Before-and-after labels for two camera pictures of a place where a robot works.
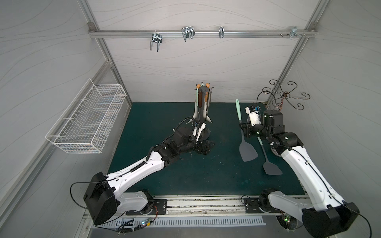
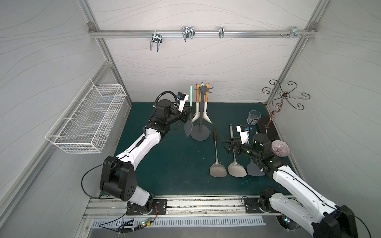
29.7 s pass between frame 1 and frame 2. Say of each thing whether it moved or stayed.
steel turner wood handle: moved
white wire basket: stayed
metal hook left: stayed
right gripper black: moved
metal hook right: stayed
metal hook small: stayed
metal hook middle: stayed
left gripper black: moved
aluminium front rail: stayed
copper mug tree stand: stayed
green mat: stayed
